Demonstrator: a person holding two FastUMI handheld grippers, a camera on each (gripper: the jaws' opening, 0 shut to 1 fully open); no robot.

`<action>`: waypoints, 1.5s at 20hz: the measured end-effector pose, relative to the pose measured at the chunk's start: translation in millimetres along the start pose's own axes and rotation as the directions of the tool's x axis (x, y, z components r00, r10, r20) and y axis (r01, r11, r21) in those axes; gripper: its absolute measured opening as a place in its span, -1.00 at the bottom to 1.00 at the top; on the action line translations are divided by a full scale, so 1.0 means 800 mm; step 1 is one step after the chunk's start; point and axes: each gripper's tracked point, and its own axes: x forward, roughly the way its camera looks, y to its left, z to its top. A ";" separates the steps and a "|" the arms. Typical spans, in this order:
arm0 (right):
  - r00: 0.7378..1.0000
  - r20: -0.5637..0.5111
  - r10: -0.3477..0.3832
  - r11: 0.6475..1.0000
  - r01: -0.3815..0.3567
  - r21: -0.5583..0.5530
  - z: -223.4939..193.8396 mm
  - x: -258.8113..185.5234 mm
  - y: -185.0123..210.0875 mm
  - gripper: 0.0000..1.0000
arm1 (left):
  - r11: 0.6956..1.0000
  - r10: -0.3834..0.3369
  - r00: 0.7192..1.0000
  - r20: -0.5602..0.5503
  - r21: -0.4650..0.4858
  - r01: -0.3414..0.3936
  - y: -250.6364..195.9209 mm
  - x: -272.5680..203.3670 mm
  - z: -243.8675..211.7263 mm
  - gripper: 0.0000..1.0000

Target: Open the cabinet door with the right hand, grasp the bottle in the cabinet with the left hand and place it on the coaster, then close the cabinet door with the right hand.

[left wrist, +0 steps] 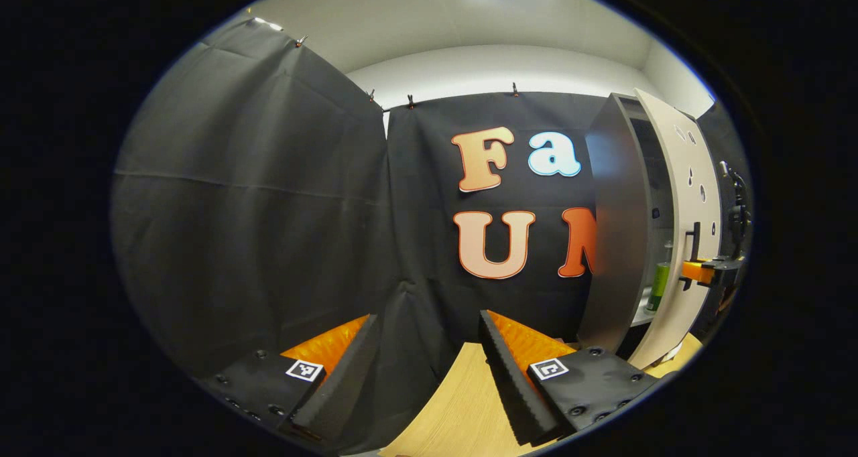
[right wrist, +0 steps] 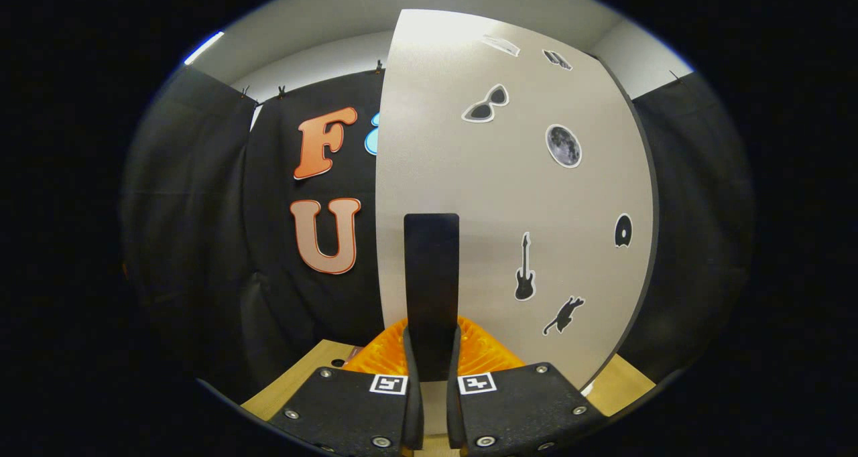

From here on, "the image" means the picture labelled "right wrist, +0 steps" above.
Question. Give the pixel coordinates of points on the black backdrop cloth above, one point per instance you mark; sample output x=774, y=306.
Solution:
x=201, y=209

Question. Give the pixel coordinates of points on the small ceiling light panel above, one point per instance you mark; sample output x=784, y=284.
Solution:
x=203, y=48

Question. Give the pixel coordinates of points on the white cabinet door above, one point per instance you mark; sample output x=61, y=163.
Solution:
x=436, y=142

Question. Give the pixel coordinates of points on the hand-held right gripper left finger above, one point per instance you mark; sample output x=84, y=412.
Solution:
x=348, y=410

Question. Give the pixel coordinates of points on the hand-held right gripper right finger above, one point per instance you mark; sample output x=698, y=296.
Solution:
x=523, y=410

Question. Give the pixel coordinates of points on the grey cabinet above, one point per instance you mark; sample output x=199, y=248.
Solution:
x=655, y=209

